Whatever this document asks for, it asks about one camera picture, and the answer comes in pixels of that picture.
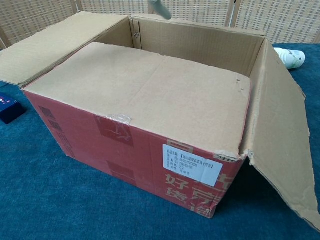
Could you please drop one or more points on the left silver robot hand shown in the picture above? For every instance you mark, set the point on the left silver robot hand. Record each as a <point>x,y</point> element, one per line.
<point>160,8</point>

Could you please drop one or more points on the red cardboard shipping box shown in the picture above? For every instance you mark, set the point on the red cardboard shipping box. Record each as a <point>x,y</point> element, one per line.
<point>150,100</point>

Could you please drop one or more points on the dark blue printed box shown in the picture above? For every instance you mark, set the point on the dark blue printed box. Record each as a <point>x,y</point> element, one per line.
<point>10,112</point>

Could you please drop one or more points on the stack of white paper cups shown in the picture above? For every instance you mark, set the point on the stack of white paper cups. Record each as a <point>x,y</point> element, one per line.
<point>295,58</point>

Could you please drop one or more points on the blue carpet table cover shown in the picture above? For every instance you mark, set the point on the blue carpet table cover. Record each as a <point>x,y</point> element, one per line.
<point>50,200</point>

